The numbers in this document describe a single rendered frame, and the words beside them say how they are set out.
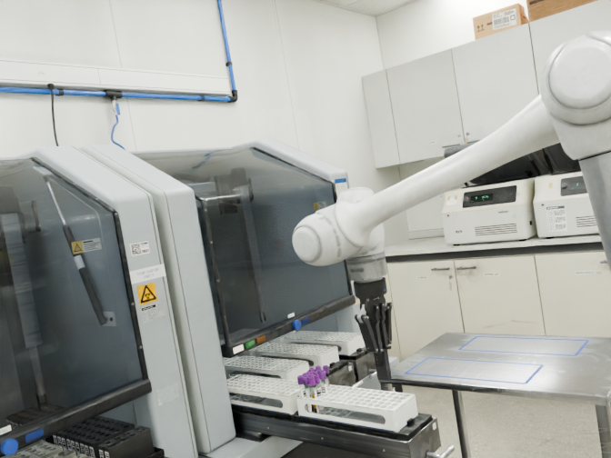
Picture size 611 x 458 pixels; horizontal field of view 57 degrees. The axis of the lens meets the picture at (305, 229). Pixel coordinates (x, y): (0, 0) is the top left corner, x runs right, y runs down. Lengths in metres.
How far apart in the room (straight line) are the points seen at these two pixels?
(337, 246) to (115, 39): 2.05
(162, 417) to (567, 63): 1.17
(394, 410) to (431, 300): 2.63
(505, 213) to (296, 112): 1.44
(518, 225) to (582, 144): 2.67
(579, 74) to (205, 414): 1.19
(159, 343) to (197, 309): 0.14
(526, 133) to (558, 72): 0.26
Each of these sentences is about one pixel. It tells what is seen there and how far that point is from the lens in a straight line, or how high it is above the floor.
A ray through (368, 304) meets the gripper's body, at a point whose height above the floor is 1.10.
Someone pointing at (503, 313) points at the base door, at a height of 0.46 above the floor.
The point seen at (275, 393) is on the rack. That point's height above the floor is 0.86.
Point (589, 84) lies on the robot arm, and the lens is 0.87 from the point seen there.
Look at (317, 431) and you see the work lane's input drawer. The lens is 1.46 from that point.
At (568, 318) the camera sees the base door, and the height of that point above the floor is 0.44.
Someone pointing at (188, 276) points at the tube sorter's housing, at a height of 1.21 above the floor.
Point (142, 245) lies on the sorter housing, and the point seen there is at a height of 1.31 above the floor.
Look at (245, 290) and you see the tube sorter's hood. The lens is 1.63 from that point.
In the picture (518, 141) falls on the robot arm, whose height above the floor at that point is 1.40.
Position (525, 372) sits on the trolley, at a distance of 1.62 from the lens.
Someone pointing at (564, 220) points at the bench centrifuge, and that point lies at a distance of 3.51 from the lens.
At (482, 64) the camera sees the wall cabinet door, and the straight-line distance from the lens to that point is 3.96.
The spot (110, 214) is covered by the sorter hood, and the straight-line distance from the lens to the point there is 1.39.
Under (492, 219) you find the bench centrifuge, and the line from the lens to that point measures 3.63.
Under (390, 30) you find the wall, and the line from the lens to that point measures 4.70.
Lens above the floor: 1.36
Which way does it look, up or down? 3 degrees down
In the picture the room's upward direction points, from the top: 9 degrees counter-clockwise
